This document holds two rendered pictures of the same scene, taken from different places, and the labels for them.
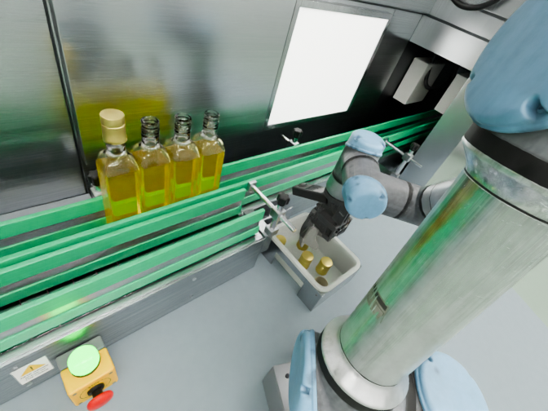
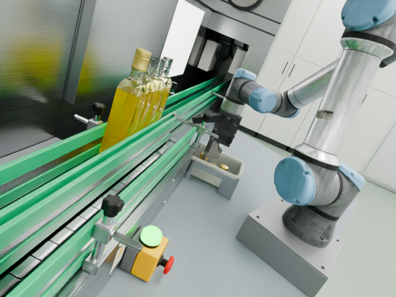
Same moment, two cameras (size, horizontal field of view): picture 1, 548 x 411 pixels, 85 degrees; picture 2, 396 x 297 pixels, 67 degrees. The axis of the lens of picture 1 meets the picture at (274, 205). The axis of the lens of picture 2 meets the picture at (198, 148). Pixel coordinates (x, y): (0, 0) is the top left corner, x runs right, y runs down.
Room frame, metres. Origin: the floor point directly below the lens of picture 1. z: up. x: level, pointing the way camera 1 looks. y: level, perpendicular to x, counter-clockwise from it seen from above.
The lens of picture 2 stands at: (-0.31, 0.44, 1.26)
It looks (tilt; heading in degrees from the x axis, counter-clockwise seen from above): 22 degrees down; 330
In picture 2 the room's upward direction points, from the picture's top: 22 degrees clockwise
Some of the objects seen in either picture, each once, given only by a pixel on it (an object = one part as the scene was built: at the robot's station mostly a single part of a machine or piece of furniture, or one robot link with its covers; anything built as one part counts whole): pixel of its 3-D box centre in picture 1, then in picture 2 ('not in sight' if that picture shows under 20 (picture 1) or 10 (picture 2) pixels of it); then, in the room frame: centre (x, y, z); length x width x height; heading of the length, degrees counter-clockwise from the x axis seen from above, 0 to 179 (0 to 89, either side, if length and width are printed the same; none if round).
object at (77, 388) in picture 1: (89, 371); (145, 254); (0.13, 0.21, 0.79); 0.07 x 0.07 x 0.07; 54
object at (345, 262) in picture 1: (310, 256); (211, 167); (0.55, -0.14, 0.80); 0.22 x 0.17 x 0.09; 54
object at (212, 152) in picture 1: (204, 175); (152, 108); (0.50, 0.17, 0.99); 0.06 x 0.06 x 0.21; 53
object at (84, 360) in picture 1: (83, 360); (151, 235); (0.14, 0.21, 0.84); 0.04 x 0.04 x 0.03
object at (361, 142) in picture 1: (358, 159); (241, 86); (0.58, -0.14, 1.12); 0.09 x 0.08 x 0.11; 6
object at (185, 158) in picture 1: (179, 182); (143, 112); (0.46, 0.21, 0.99); 0.06 x 0.06 x 0.21; 55
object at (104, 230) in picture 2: not in sight; (116, 243); (0.01, 0.32, 0.94); 0.07 x 0.04 x 0.13; 54
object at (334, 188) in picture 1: (343, 185); (231, 106); (0.59, -0.14, 1.04); 0.08 x 0.08 x 0.05
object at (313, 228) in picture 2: not in sight; (313, 216); (0.19, -0.30, 0.88); 0.15 x 0.15 x 0.10
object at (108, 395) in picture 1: (98, 395); (164, 263); (0.11, 0.17, 0.79); 0.04 x 0.03 x 0.04; 144
